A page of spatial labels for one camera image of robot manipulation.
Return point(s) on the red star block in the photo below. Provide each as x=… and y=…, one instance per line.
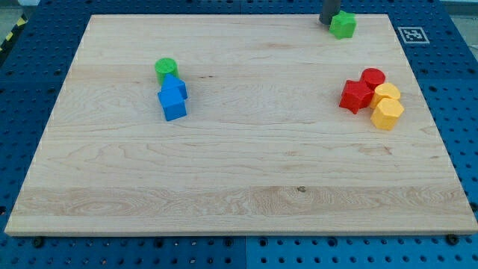
x=355, y=96

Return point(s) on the green star block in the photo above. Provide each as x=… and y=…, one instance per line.
x=343, y=25

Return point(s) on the light wooden board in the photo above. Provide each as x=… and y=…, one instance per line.
x=264, y=148

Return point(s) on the blue cube block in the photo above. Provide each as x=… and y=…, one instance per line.
x=172, y=103

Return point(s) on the blue triangle block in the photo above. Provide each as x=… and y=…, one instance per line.
x=172, y=82

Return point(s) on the green cylinder block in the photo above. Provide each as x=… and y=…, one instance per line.
x=165, y=66

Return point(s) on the red cylinder block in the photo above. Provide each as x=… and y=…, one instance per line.
x=372, y=77

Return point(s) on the yellow hexagon block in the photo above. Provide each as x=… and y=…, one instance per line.
x=386, y=114

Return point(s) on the yellow half-round block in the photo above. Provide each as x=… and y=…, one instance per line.
x=384, y=91

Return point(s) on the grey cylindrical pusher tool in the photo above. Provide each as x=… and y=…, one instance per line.
x=329, y=9

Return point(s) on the white fiducial marker tag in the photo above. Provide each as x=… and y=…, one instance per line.
x=413, y=35

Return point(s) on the black bolt front left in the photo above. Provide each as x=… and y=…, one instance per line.
x=38, y=242

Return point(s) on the black bolt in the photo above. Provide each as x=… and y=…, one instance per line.
x=452, y=239
x=38, y=242

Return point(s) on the black bolt front right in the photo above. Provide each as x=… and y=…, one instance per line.
x=452, y=239

